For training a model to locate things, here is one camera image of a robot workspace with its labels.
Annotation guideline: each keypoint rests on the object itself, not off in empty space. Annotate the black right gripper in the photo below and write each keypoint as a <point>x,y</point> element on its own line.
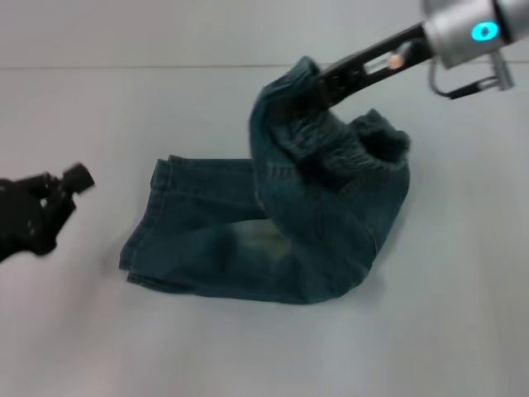
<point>380,55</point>

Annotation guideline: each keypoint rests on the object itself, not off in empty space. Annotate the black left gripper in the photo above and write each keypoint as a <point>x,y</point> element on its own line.
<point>29,223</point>

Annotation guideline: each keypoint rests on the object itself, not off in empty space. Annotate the blue denim shorts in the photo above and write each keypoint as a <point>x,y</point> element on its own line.
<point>289,215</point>

